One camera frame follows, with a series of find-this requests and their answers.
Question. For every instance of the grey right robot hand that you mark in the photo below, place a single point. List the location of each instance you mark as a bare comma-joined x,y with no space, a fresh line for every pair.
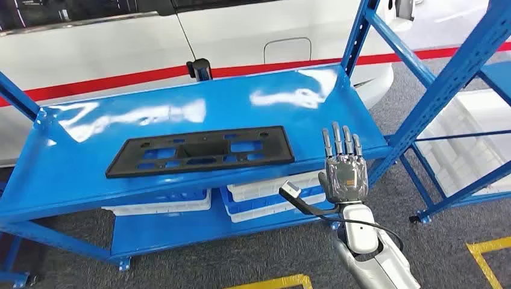
346,181

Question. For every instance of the black plastic plate bracket part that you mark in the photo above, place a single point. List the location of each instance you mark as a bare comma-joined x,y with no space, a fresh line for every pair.
271,153

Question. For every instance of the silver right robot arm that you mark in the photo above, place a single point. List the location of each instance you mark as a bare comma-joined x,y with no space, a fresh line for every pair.
359,231

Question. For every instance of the white ribbed plastic crate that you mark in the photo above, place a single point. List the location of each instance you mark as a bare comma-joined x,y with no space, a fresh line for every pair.
471,115

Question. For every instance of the red barrier belt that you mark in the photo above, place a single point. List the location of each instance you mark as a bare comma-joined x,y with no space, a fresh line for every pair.
119,81

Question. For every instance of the white vehicle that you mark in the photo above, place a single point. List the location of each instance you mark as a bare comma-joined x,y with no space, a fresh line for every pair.
119,48

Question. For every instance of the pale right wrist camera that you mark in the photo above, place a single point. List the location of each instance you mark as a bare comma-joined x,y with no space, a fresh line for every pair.
290,189

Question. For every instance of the black stanchion post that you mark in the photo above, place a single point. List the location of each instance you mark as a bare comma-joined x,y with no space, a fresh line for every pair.
199,70

